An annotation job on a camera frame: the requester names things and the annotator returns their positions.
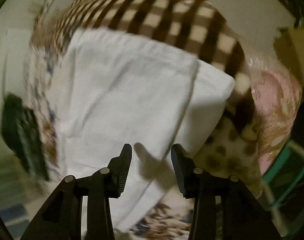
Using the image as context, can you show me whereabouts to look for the teal plastic crate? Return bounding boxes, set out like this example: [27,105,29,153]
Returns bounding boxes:
[262,140,304,206]

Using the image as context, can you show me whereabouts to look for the pink floral pillow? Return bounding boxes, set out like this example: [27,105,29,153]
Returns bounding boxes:
[246,57,302,174]

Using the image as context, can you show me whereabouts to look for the floral checkered fleece blanket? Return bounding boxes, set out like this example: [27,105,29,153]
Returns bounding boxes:
[23,0,261,239]

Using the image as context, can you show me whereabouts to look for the white pants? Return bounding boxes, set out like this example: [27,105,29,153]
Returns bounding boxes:
[47,28,234,231]

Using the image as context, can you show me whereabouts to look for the folded dark green jeans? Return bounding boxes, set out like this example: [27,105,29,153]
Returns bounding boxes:
[1,93,50,181]

